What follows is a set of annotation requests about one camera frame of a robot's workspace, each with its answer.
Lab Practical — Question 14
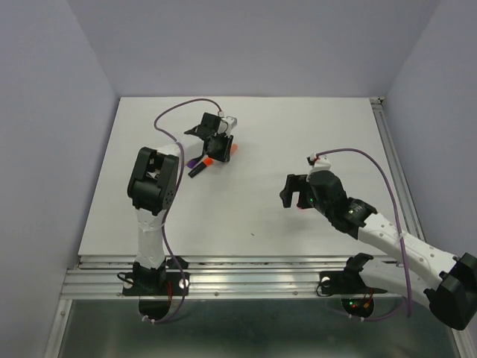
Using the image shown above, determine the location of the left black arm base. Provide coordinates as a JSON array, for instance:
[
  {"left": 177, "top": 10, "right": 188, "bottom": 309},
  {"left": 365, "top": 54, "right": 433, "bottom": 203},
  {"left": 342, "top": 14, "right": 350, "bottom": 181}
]
[{"left": 117, "top": 257, "right": 190, "bottom": 324}]

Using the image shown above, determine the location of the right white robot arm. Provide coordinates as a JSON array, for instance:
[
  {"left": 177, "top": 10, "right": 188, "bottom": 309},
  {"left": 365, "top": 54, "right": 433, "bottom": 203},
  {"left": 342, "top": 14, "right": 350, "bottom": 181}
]
[{"left": 279, "top": 171, "right": 476, "bottom": 330}]

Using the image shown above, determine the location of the aluminium rail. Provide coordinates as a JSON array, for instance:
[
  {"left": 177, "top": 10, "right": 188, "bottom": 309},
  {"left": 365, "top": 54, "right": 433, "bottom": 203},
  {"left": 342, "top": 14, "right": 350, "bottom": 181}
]
[
  {"left": 370, "top": 97, "right": 426, "bottom": 241},
  {"left": 65, "top": 255, "right": 458, "bottom": 299}
]

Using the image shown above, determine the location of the aluminium front rail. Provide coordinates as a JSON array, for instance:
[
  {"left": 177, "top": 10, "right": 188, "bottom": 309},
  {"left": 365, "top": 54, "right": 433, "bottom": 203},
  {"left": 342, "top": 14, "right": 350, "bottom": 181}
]
[{"left": 65, "top": 255, "right": 458, "bottom": 299}]

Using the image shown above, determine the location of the black highlighter purple cap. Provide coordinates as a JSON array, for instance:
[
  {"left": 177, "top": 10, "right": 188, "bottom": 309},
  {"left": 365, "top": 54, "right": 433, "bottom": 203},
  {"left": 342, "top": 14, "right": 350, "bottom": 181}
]
[{"left": 187, "top": 160, "right": 197, "bottom": 169}]

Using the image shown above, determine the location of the aluminium right rail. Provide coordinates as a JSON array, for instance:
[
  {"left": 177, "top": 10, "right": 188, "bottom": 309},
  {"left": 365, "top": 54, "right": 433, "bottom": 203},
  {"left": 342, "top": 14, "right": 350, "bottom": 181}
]
[{"left": 370, "top": 97, "right": 426, "bottom": 241}]

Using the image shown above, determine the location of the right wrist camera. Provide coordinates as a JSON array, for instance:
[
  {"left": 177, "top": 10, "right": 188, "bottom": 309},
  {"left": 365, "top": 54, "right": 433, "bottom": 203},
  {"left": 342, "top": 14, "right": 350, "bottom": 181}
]
[{"left": 306, "top": 154, "right": 332, "bottom": 175}]

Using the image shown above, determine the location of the black highlighter orange cap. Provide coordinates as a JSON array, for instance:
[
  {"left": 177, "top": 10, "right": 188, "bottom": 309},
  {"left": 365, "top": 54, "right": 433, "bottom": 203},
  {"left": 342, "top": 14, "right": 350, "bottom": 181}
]
[{"left": 188, "top": 157, "right": 214, "bottom": 178}]

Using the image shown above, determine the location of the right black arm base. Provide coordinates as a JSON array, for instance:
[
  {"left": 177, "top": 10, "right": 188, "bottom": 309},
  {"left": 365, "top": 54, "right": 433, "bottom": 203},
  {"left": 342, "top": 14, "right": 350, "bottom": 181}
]
[{"left": 315, "top": 253, "right": 386, "bottom": 321}]

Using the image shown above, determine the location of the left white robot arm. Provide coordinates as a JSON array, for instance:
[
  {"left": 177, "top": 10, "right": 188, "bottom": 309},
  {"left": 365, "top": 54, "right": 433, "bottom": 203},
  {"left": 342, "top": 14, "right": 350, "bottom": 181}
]
[{"left": 127, "top": 113, "right": 237, "bottom": 294}]

